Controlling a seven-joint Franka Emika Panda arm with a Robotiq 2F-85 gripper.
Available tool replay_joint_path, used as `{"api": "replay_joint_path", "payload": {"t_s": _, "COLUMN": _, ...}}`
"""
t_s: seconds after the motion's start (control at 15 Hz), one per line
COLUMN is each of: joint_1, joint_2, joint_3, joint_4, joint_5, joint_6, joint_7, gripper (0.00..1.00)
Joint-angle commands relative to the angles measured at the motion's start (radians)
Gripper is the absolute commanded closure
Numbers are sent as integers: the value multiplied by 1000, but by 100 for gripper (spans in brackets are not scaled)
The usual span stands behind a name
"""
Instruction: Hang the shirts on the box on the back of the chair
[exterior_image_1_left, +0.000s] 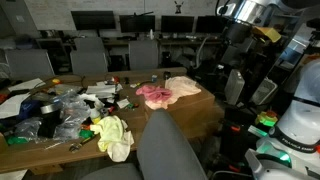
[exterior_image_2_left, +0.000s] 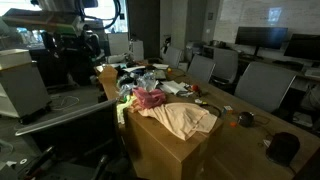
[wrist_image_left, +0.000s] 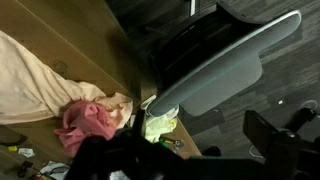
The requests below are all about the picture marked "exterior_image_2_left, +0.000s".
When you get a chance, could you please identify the right black monitor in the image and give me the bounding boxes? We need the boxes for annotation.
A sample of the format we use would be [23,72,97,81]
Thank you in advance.
[284,34,320,61]

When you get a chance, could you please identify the cardboard box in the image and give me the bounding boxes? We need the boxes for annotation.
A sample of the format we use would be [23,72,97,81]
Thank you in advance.
[123,105,223,180]

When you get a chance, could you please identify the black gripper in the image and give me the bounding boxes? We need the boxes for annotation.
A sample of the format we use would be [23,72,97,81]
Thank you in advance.
[41,31,101,85]

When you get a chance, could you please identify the grey chair near table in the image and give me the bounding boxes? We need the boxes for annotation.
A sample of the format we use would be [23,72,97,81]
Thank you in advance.
[234,62,296,112]

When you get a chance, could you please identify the pink shirt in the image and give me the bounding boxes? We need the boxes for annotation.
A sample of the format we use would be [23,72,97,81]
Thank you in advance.
[133,87,166,109]

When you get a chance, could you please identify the white cabinet on wheels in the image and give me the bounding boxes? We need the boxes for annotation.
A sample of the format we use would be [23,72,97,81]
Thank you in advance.
[0,49,51,119]

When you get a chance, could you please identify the rubiks cube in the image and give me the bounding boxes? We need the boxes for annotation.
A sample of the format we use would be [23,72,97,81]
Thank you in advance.
[223,106,233,114]

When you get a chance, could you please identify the clear plastic bag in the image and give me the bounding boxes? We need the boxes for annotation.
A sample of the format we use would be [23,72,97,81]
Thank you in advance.
[117,72,158,96]

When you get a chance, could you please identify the black monitor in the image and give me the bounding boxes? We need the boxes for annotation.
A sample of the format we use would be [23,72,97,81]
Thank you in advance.
[235,27,288,56]
[284,34,320,61]

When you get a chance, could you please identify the peach shirt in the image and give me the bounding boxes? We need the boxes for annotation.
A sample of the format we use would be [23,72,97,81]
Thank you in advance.
[129,103,218,141]

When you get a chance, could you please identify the grey chair far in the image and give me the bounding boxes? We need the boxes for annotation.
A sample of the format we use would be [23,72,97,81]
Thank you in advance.
[163,46,182,68]

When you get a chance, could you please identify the pale yellow cloth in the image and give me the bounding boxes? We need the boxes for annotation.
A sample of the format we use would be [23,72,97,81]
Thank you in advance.
[117,95,137,124]

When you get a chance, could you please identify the black cylindrical speaker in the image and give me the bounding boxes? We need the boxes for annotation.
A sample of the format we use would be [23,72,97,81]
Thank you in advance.
[266,132,300,167]

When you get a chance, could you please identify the white paper stack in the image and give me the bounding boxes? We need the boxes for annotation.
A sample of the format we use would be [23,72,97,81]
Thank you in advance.
[160,81,187,94]

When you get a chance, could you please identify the grey chair behind table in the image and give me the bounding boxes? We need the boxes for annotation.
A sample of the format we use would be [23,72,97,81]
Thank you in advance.
[212,48,238,84]

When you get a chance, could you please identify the grey chair middle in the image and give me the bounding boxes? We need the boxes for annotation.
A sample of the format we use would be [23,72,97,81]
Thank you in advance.
[187,55,216,83]

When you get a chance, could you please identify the grey office chair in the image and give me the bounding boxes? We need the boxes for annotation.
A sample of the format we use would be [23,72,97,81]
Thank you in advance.
[16,100,134,180]

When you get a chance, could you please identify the left black monitor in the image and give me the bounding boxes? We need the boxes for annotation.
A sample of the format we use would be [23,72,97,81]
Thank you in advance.
[235,27,288,56]

